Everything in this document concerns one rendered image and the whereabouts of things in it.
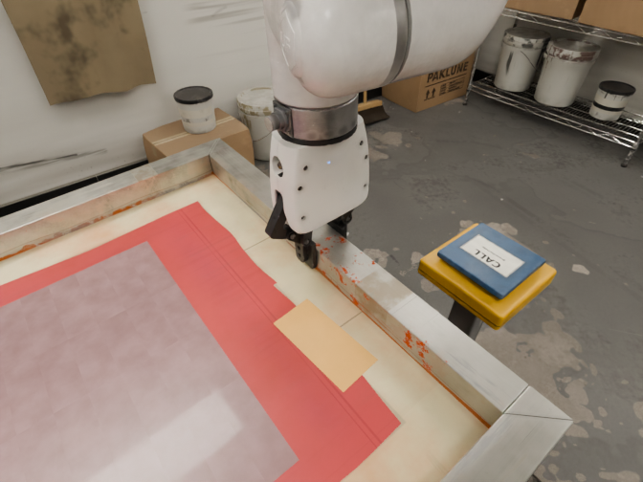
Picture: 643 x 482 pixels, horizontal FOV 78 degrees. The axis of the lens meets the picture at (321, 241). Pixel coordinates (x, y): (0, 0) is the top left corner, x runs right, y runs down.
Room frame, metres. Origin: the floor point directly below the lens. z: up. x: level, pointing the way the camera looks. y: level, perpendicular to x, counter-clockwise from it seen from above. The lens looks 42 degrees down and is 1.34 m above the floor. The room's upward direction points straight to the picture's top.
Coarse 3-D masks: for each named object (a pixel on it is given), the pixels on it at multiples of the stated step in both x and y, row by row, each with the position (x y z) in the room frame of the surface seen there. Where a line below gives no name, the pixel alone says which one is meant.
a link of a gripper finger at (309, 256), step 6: (288, 234) 0.31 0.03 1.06; (294, 234) 0.32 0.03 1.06; (300, 234) 0.32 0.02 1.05; (294, 240) 0.32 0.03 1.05; (300, 246) 0.33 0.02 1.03; (312, 246) 0.32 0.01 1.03; (300, 252) 0.33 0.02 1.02; (306, 252) 0.33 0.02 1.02; (312, 252) 0.32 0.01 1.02; (300, 258) 0.33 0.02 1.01; (306, 258) 0.33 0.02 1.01; (312, 258) 0.32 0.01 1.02; (312, 264) 0.32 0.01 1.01
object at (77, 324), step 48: (144, 240) 0.39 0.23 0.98; (192, 240) 0.39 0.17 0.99; (0, 288) 0.31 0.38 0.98; (48, 288) 0.31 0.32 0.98; (96, 288) 0.31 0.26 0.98; (144, 288) 0.31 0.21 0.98; (192, 288) 0.31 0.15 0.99; (240, 288) 0.30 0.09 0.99; (0, 336) 0.24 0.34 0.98; (48, 336) 0.24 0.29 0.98; (96, 336) 0.24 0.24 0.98; (144, 336) 0.24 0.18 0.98; (0, 384) 0.19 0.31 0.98; (48, 384) 0.19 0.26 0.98; (96, 384) 0.19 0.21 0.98; (0, 432) 0.15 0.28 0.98
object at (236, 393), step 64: (256, 320) 0.26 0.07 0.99; (128, 384) 0.19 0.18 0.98; (192, 384) 0.19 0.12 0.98; (256, 384) 0.19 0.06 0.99; (320, 384) 0.19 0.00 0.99; (0, 448) 0.13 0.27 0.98; (64, 448) 0.13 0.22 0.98; (128, 448) 0.13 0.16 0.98; (192, 448) 0.13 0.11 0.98; (256, 448) 0.13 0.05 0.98; (320, 448) 0.13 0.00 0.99
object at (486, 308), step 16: (432, 256) 0.39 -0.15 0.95; (432, 272) 0.37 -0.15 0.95; (448, 272) 0.36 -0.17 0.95; (544, 272) 0.36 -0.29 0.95; (448, 288) 0.35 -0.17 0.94; (464, 288) 0.33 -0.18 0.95; (480, 288) 0.33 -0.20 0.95; (528, 288) 0.33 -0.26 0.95; (464, 304) 0.32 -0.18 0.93; (480, 304) 0.31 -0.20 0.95; (496, 304) 0.31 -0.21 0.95; (512, 304) 0.31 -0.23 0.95; (464, 320) 0.36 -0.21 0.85; (480, 320) 0.36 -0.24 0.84; (496, 320) 0.29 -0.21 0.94
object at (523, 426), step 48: (96, 192) 0.45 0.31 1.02; (144, 192) 0.47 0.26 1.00; (240, 192) 0.47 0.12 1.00; (0, 240) 0.36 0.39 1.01; (48, 240) 0.39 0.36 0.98; (288, 240) 0.38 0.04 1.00; (336, 240) 0.34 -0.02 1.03; (384, 288) 0.27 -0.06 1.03; (432, 336) 0.21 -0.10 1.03; (480, 384) 0.16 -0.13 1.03; (528, 432) 0.13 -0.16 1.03; (480, 480) 0.09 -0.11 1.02
